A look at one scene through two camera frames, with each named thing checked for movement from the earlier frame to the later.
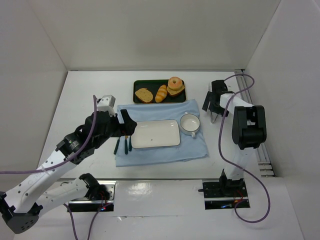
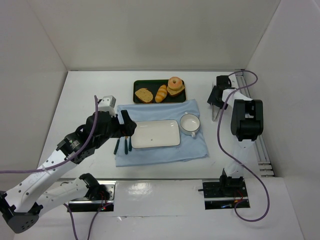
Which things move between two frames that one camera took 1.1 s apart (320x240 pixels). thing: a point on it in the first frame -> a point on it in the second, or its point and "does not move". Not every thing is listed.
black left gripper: x=122 y=124 does not move
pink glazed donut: x=175 y=83 does not move
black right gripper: x=213 y=105 -> x=216 y=99
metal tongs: x=213 y=116 does not move
